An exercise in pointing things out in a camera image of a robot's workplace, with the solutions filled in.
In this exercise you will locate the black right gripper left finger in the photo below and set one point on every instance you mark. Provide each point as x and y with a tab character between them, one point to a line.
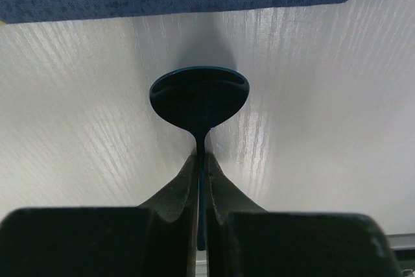
155	238

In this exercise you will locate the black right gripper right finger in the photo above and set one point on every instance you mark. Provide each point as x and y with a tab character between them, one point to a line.
243	239

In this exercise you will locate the dark blue spoon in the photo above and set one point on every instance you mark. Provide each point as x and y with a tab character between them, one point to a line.
198	99

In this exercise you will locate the aluminium frame rail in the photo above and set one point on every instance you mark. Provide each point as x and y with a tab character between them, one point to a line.
402	241

